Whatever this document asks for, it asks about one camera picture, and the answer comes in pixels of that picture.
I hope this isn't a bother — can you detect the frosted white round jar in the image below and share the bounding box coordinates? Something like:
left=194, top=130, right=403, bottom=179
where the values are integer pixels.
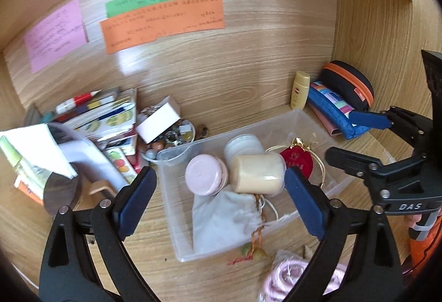
left=223, top=134, right=265, bottom=169

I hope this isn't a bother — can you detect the stack of booklets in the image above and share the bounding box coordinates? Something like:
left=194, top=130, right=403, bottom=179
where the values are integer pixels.
left=64, top=87, right=139, bottom=158

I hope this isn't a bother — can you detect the clear plastic bin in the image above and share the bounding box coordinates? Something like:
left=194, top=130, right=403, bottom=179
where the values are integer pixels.
left=157, top=109, right=353, bottom=262

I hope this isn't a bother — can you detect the pink wallet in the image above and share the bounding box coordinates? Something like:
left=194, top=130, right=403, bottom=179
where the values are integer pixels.
left=310, top=102, right=341, bottom=137

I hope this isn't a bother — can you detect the white cloth pouch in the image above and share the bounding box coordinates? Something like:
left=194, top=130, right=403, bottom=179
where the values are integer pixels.
left=191, top=185, right=265, bottom=255

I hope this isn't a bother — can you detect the black orange glasses case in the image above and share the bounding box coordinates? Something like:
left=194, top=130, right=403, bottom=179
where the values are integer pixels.
left=319, top=61, right=375, bottom=113

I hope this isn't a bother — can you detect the white eraser box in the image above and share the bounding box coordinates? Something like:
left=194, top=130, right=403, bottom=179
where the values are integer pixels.
left=135, top=103, right=181, bottom=144

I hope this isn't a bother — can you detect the small yellow bottle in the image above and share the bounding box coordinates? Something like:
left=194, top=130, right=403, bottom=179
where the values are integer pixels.
left=289, top=71, right=312, bottom=111

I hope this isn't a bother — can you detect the white paper note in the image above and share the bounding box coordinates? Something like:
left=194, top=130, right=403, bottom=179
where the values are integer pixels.
left=0, top=124, right=79, bottom=180

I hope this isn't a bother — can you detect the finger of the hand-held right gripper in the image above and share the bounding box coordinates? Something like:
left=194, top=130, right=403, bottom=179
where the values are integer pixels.
left=350, top=106, right=435, bottom=151
left=325, top=146, right=429, bottom=193

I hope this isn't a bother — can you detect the fruit print box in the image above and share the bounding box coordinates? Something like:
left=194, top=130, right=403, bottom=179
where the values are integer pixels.
left=103, top=146, right=139, bottom=184

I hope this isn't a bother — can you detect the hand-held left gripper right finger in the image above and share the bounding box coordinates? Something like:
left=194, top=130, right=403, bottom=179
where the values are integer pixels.
left=284, top=167, right=403, bottom=302

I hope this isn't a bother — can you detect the wooden desktop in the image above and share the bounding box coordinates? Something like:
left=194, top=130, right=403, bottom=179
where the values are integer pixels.
left=0, top=105, right=415, bottom=302

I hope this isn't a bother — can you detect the pink rope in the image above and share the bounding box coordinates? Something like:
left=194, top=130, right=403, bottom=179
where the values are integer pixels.
left=263, top=250, right=350, bottom=302

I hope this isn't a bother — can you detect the pink paper note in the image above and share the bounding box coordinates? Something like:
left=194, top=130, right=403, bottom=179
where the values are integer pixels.
left=24, top=0, right=88, bottom=74

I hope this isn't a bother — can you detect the red velvet pouch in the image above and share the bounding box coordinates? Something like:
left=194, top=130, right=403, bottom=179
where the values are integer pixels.
left=278, top=137, right=314, bottom=182

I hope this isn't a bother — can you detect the person's right hand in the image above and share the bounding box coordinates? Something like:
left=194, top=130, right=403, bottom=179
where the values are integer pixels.
left=407, top=213, right=436, bottom=241

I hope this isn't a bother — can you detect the pink round jar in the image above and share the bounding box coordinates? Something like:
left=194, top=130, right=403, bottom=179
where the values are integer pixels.
left=185, top=154, right=229, bottom=196

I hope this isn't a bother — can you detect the red white pen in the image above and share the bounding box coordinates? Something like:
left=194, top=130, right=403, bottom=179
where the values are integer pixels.
left=55, top=89, right=103, bottom=115

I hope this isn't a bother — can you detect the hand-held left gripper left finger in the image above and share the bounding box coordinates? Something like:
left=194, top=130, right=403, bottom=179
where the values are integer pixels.
left=39, top=166, right=158, bottom=302

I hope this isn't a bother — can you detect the glass bowl of beads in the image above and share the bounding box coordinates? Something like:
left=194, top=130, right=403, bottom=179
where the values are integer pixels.
left=139, top=106, right=197, bottom=163

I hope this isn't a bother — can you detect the cream round jar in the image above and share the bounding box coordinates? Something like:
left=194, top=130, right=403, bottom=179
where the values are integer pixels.
left=229, top=151, right=287, bottom=194

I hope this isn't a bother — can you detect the blue zip pouch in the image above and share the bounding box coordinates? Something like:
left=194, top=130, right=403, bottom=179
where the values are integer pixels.
left=307, top=80, right=372, bottom=141

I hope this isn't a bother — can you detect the orange paper note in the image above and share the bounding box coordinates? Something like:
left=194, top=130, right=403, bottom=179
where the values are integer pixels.
left=100, top=0, right=226, bottom=55

